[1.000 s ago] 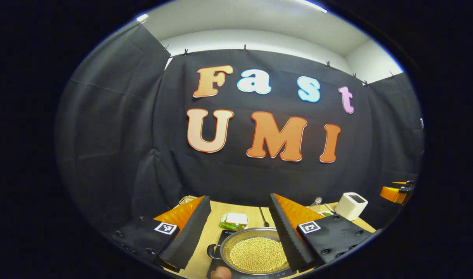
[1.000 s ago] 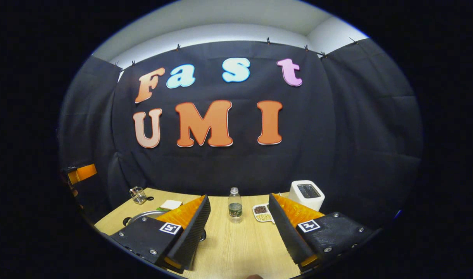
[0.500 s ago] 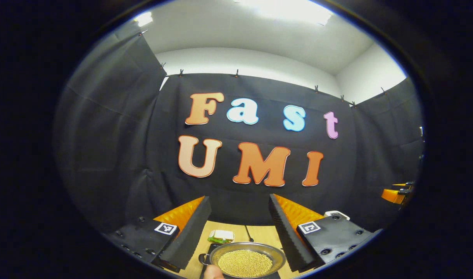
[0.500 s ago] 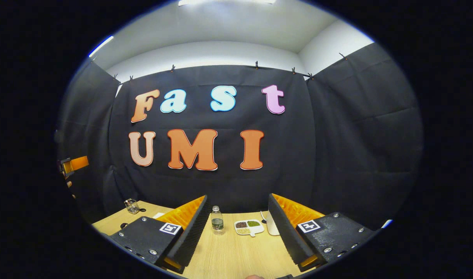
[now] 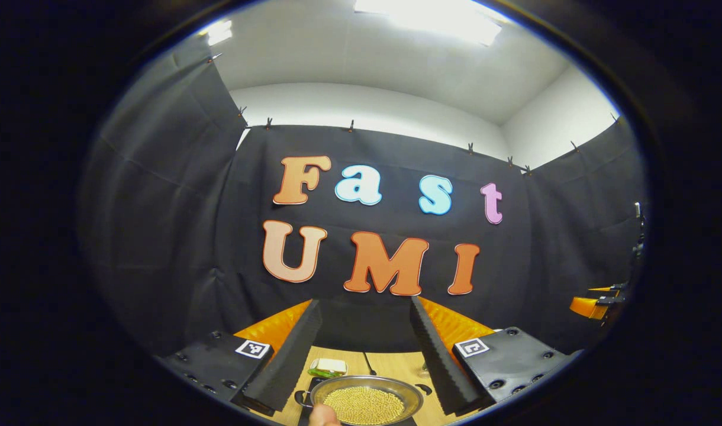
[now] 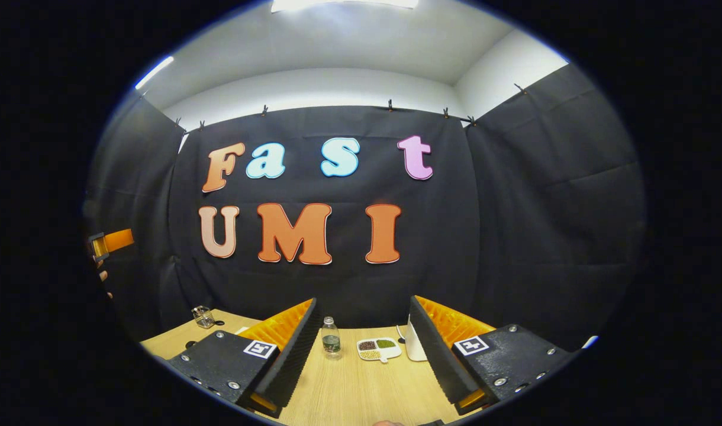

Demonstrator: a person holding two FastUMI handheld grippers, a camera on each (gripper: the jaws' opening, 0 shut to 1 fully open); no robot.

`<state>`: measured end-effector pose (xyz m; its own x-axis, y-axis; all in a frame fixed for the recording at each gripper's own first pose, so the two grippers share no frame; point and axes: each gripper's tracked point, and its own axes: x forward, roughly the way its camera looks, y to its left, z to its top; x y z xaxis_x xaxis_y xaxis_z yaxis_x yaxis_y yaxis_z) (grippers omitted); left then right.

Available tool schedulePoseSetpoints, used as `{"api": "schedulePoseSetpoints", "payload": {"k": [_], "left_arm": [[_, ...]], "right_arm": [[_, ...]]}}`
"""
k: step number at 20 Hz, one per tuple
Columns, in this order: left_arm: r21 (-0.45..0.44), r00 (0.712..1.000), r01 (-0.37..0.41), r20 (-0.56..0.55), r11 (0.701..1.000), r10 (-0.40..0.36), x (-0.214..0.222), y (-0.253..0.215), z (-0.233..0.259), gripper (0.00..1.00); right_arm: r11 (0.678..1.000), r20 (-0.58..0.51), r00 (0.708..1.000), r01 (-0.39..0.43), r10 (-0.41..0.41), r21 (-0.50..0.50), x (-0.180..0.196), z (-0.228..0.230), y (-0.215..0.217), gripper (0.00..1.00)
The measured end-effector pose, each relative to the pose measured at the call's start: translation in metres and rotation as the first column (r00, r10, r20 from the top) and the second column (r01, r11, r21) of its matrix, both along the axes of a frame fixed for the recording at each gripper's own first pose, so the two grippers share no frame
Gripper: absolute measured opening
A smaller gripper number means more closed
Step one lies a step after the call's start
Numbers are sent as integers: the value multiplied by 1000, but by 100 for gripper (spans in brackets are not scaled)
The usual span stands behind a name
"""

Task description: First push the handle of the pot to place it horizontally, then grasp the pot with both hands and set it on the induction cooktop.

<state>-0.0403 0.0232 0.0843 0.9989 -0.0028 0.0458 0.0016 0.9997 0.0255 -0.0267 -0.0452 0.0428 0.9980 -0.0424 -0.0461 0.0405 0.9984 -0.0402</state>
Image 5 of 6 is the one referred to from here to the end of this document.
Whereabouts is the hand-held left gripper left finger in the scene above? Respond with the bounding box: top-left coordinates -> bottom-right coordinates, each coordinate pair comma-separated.
157,299 -> 324,418

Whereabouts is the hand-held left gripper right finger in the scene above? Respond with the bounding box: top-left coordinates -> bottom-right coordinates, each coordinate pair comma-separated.
409,295 -> 584,417

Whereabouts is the black induction cooktop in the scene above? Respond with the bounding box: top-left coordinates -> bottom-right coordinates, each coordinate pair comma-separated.
296,377 -> 422,426

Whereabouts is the steel pot with soybeans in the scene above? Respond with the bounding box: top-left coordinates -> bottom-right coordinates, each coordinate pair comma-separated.
294,374 -> 433,426

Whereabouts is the sandwich with lettuce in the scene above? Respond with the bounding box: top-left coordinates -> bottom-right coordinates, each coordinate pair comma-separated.
307,357 -> 349,379

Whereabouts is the row of black cloth clips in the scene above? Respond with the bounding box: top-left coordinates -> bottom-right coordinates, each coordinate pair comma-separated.
206,53 -> 620,177

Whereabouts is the small ceiling light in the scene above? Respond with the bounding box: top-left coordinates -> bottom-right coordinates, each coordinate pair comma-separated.
202,20 -> 234,47

